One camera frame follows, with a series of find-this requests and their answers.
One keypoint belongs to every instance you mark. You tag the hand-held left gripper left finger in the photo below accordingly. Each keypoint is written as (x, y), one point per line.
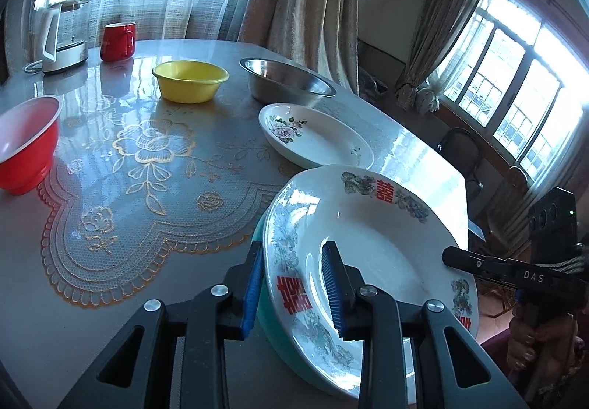
(254, 294)

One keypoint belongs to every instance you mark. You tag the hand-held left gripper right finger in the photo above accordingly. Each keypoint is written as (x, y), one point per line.
(332, 294)

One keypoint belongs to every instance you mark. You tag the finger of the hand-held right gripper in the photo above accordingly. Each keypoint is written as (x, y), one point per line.
(487, 268)

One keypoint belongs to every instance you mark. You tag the large white red-print plate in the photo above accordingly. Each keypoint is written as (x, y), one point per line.
(382, 243)

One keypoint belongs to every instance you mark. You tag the teal plate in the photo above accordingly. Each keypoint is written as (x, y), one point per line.
(285, 363)

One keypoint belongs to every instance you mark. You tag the small white floral plate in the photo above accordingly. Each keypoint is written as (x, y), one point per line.
(317, 137)

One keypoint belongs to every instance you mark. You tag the stainless steel bowl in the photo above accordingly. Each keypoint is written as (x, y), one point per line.
(276, 87)

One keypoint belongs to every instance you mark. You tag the yellow bowl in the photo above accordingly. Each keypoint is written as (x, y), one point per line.
(188, 89)

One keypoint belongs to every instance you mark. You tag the red bowl with white inside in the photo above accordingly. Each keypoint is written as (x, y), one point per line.
(23, 169)

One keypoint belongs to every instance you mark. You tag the person's right forearm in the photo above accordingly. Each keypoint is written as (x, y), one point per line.
(575, 381)

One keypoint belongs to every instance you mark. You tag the person's right hand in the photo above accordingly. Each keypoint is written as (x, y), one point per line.
(520, 344)

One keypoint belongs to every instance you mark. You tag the dark round-back chair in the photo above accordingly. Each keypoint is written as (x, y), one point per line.
(517, 176)
(460, 146)

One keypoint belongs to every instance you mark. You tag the lace floral tablecloth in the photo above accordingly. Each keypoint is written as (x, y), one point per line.
(138, 206)

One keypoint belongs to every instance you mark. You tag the side window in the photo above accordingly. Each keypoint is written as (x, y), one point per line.
(515, 82)

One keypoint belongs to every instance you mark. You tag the tied beige curtain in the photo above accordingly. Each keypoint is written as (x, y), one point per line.
(441, 22)

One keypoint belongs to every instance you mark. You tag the red mug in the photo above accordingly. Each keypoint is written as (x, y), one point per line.
(115, 43)

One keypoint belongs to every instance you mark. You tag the glass electric kettle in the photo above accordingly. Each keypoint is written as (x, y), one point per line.
(69, 31)

